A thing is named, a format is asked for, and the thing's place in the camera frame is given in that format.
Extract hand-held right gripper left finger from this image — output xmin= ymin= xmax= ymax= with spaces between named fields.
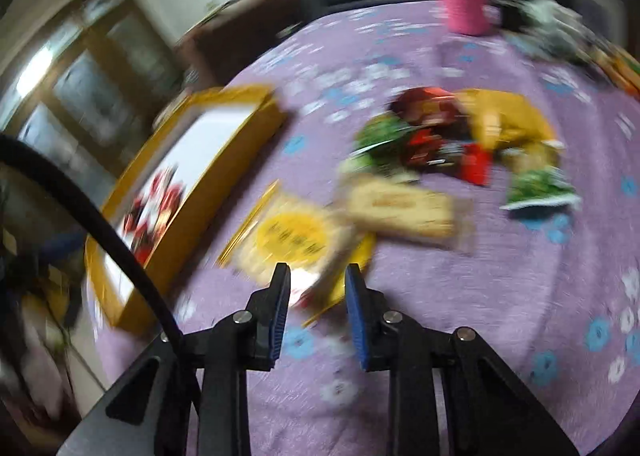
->
xmin=57 ymin=263 xmax=291 ymax=456

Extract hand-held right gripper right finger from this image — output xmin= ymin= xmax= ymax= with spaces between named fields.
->
xmin=345 ymin=263 xmax=581 ymax=456

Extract cracker packet with yellow circle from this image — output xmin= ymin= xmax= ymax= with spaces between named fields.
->
xmin=217 ymin=181 xmax=376 ymax=327

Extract beige cracker packet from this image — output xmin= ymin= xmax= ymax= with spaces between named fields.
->
xmin=340 ymin=175 xmax=475 ymax=253

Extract small red packet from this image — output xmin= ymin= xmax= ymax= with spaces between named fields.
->
xmin=150 ymin=168 xmax=187 ymax=229
xmin=122 ymin=206 xmax=166 ymax=264

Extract long dark red packet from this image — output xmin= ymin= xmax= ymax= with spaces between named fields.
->
xmin=404 ymin=128 xmax=453 ymax=168

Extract green snack packet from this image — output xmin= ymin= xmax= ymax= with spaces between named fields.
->
xmin=351 ymin=113 xmax=416 ymax=158
xmin=501 ymin=165 xmax=582 ymax=213

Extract white tray yellow taped edge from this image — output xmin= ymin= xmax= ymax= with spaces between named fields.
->
xmin=82 ymin=83 xmax=288 ymax=332

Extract red and black packet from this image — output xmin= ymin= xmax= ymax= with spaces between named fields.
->
xmin=450 ymin=142 xmax=495 ymax=187

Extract large red foil packet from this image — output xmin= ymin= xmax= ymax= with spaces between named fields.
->
xmin=390 ymin=86 xmax=471 ymax=128

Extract plain yellow snack packet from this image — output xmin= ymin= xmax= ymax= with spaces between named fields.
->
xmin=457 ymin=88 xmax=563 ymax=172

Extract purple floral tablecloth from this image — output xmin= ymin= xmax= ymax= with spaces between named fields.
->
xmin=95 ymin=0 xmax=640 ymax=456

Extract brown armchair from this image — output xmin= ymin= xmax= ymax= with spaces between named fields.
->
xmin=175 ymin=0 xmax=307 ymax=87

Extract wooden door with glass panels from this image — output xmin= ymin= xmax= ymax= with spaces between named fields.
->
xmin=0 ymin=0 xmax=183 ymax=197

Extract grey and white cloth bundle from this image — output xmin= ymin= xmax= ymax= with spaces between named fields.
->
xmin=500 ymin=0 xmax=601 ymax=67

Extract orange packets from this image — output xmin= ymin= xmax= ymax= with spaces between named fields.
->
xmin=592 ymin=43 xmax=640 ymax=97

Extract black cable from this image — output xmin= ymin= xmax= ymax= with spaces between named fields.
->
xmin=0 ymin=133 xmax=185 ymax=352

